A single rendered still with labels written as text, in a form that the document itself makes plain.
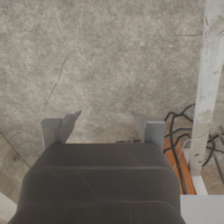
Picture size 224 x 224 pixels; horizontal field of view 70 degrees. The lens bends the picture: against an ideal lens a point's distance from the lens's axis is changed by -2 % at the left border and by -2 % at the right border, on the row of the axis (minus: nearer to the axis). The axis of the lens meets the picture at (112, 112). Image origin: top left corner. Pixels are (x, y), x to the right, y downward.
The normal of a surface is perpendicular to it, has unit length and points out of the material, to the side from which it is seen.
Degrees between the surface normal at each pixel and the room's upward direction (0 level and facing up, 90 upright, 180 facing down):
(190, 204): 90
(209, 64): 0
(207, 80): 0
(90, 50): 0
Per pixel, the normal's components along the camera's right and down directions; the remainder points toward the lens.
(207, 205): -0.18, -0.77
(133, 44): -0.11, 0.63
